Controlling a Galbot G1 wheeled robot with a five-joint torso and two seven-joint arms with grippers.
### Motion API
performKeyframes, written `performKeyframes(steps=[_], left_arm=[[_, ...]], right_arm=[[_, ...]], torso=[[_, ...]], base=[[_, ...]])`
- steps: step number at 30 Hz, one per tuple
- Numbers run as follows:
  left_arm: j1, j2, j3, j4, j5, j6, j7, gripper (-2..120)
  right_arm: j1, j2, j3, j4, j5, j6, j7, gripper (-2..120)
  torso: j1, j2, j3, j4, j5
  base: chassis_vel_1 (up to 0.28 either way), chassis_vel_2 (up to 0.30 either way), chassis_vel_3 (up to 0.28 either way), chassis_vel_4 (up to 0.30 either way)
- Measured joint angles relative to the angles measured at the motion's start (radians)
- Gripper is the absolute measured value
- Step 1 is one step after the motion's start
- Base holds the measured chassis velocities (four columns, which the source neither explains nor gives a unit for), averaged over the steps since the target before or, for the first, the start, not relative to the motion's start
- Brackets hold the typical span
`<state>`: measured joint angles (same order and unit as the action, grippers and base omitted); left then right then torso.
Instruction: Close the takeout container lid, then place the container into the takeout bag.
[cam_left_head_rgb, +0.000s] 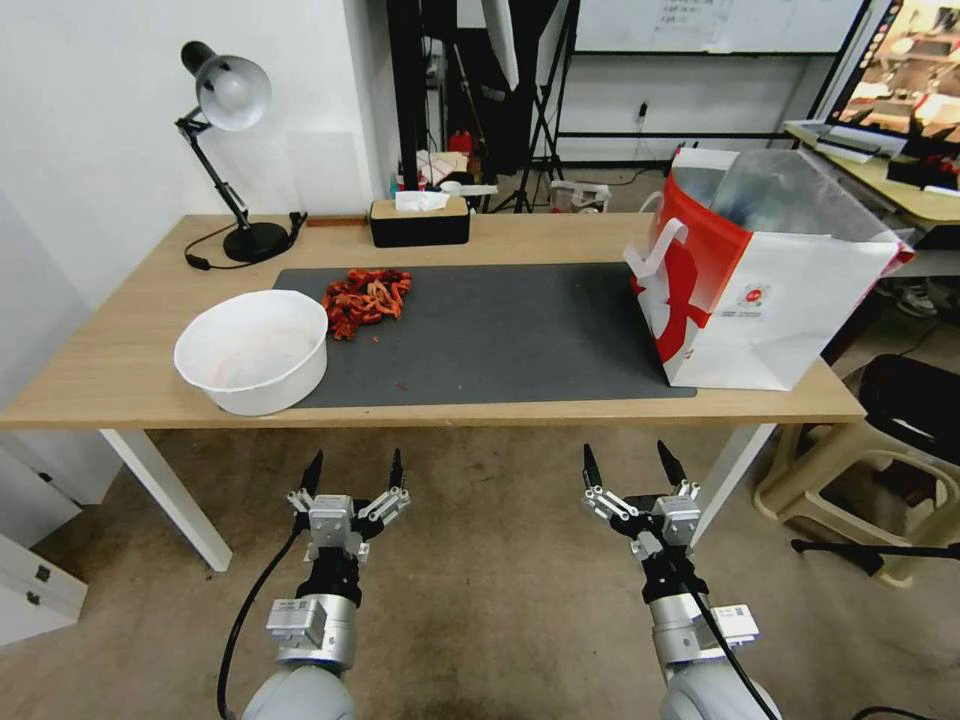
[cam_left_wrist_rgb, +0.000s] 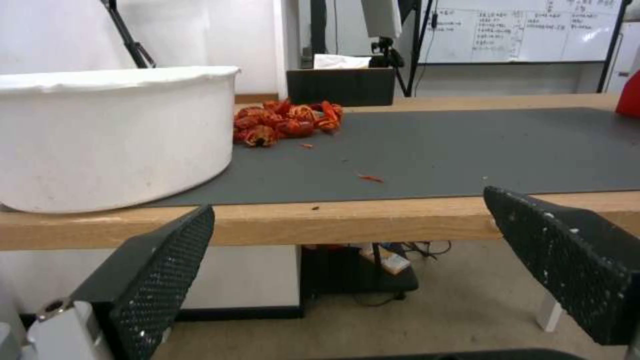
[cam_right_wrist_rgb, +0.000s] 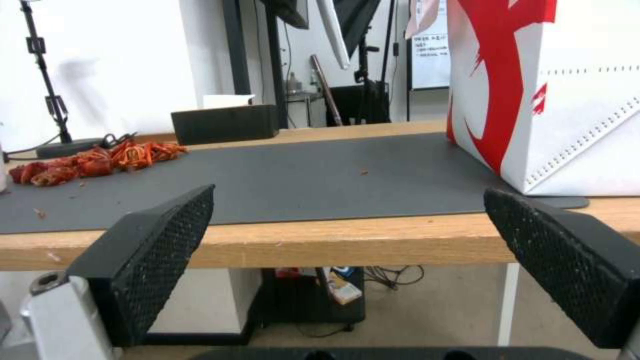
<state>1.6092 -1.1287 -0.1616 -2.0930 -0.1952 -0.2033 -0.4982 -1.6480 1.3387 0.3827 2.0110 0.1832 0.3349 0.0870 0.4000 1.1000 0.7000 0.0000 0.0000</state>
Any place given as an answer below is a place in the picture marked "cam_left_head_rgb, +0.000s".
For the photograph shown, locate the red crayfish shell pile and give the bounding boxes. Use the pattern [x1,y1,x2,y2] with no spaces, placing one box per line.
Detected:
[321,266,415,343]

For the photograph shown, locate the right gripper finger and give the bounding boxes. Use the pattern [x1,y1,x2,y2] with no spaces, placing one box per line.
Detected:
[656,439,700,502]
[578,443,643,531]

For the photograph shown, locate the white tissue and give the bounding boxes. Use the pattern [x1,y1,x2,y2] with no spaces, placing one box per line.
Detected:
[392,190,451,214]

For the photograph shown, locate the white box metal latches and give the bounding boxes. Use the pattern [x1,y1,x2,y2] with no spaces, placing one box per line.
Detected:
[0,532,89,648]

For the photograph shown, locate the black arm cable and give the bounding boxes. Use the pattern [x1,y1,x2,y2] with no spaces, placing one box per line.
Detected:
[649,523,781,720]
[215,517,310,720]

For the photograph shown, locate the black desk lamp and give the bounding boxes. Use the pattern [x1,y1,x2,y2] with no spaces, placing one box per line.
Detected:
[173,40,295,265]

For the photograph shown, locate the beige plastic stool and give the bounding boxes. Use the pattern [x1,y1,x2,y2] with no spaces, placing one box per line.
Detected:
[753,423,960,588]

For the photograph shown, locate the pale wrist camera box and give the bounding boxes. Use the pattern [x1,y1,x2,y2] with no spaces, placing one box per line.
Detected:
[308,495,355,550]
[649,494,702,555]

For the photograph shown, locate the white round takeout container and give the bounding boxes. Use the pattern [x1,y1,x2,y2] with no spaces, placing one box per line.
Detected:
[173,290,331,418]

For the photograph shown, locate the black tissue box wooden lid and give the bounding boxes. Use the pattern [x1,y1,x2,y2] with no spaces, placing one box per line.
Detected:
[368,199,473,250]

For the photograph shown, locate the whiteboard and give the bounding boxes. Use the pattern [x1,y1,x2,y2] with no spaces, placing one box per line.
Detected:
[569,0,875,55]

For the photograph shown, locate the black tripod stand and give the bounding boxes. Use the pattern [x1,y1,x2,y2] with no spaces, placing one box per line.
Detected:
[491,0,583,215]

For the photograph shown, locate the red white takeout bag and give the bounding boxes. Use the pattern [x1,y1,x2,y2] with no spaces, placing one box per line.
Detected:
[623,146,917,393]

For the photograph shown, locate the large display screen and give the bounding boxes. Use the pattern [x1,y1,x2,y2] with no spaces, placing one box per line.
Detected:
[806,0,960,160]

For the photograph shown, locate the white plastic bag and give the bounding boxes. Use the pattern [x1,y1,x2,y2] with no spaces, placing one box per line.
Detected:
[549,179,613,216]

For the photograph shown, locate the black stand rod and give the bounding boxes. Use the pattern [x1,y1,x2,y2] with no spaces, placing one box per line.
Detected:
[789,536,960,577]

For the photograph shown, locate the dark grey desk mat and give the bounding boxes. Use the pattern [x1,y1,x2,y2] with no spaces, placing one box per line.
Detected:
[271,262,699,410]

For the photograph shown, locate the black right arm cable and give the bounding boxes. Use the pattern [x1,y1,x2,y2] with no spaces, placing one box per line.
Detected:
[649,523,781,720]

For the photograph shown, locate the pale yellow desk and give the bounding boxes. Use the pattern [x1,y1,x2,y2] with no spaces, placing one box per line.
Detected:
[783,119,960,249]

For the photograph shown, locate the grey shoe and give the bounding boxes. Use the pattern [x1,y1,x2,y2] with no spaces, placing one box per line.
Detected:
[896,278,943,320]

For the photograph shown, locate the wooden table white legs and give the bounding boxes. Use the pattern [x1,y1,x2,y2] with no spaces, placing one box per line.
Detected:
[0,212,868,575]

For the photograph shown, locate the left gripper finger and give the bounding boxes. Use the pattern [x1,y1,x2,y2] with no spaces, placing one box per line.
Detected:
[283,449,325,520]
[355,449,413,528]

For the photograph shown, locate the black metal rack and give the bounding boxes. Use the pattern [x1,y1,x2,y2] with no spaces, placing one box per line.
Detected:
[389,0,451,196]

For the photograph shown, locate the white cabinet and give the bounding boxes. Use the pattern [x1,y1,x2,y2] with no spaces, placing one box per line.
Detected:
[0,431,125,553]

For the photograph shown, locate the black lamp cable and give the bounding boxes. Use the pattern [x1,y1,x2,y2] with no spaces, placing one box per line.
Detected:
[184,212,309,271]

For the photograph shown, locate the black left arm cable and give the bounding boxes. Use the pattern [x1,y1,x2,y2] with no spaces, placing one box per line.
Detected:
[215,517,310,720]

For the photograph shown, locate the white softbox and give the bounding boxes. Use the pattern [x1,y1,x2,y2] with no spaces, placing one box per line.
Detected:
[479,0,571,91]

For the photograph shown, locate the black chair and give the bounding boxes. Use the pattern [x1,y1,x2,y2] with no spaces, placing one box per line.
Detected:
[854,353,960,459]

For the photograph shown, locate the black device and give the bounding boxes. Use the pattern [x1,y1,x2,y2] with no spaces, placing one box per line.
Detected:
[886,155,960,193]

